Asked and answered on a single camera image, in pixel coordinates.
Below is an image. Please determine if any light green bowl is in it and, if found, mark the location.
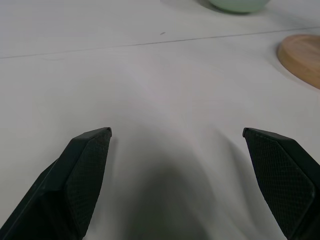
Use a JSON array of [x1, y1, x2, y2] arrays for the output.
[[207, 0, 271, 14]]

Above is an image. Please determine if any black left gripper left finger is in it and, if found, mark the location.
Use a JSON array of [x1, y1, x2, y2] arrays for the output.
[[0, 126, 113, 240]]

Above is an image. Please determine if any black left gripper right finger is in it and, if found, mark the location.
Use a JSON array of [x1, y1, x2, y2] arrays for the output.
[[242, 127, 320, 240]]

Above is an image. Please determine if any round wooden board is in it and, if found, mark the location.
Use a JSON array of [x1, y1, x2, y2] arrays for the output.
[[276, 34, 320, 90]]

